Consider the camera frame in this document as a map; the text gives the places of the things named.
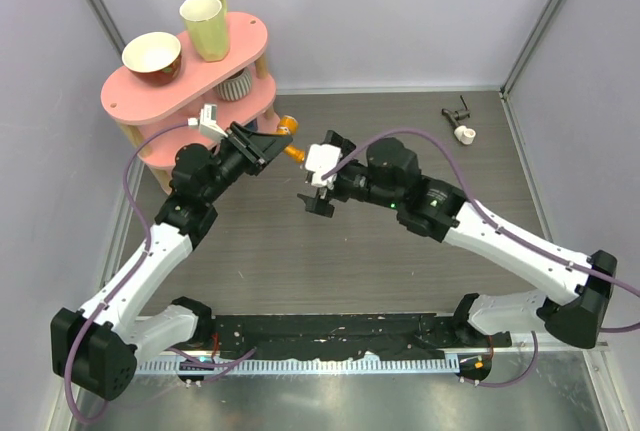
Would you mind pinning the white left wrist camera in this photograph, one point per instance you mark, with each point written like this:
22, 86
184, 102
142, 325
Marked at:
206, 123

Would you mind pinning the pink cup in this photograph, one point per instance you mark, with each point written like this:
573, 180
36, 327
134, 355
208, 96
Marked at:
193, 108

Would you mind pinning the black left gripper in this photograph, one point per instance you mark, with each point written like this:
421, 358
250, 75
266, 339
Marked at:
256, 148

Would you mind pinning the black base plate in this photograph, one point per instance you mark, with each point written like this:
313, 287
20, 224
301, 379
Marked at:
340, 337

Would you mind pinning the striped grey bowl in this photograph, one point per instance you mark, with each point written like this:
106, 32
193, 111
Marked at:
236, 87

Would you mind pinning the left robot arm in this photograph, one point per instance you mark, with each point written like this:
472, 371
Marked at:
99, 346

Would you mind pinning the red bowl white inside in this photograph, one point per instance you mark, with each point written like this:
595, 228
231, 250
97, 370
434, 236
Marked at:
154, 58

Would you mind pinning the pink three-tier shelf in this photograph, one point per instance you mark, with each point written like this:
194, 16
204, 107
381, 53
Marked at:
141, 109

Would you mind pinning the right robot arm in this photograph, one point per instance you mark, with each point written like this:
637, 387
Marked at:
571, 291

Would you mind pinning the dark blue mug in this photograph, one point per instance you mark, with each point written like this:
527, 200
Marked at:
252, 126

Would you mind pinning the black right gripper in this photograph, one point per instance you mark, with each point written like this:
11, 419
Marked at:
319, 204

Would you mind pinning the dark faucet with white elbow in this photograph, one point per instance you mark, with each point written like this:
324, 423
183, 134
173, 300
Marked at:
463, 134

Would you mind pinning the slotted cable duct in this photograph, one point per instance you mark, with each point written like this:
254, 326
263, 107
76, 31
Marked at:
171, 364

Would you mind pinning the yellow-green mug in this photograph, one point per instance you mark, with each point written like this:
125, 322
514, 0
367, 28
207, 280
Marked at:
206, 25

